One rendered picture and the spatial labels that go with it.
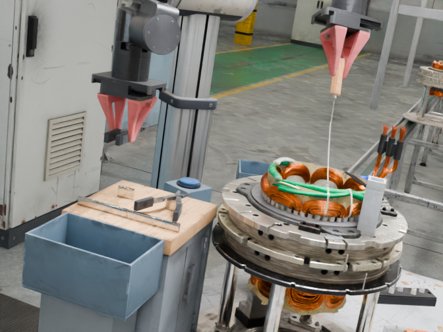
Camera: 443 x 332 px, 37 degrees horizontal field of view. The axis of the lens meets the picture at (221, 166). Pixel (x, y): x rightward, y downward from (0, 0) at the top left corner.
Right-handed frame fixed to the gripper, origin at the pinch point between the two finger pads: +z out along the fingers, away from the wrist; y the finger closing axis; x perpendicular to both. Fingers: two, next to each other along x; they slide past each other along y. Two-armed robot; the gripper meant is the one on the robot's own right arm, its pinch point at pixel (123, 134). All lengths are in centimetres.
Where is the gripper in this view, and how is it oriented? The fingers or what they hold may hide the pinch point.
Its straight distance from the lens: 106.0
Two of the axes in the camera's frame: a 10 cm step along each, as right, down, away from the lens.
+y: 9.4, 2.2, -2.8
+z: -1.5, 9.5, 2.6
